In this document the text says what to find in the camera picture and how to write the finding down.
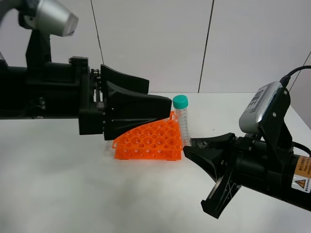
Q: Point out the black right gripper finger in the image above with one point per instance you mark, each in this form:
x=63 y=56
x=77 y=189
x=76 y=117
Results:
x=211 y=154

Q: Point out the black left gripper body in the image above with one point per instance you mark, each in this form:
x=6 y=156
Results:
x=61 y=91

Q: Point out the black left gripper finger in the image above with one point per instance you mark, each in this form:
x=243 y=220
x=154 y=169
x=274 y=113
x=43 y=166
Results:
x=125 y=110
x=125 y=81

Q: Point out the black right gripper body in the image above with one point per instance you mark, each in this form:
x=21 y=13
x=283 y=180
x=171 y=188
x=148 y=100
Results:
x=247 y=167

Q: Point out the teal capped test tube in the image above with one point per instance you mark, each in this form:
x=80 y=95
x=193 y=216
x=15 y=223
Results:
x=180 y=103

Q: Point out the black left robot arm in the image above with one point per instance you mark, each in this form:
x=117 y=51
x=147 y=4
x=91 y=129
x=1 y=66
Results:
x=13 y=97

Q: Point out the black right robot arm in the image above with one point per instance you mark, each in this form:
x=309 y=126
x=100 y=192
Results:
x=286 y=184

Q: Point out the orange test tube rack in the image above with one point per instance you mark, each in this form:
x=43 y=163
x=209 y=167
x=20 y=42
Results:
x=159 y=140

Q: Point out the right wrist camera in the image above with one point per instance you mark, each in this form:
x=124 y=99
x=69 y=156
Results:
x=266 y=111

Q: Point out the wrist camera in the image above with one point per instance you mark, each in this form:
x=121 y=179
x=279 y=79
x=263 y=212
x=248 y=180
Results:
x=266 y=111
x=48 y=16

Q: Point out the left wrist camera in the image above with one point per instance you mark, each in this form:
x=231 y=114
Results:
x=48 y=16

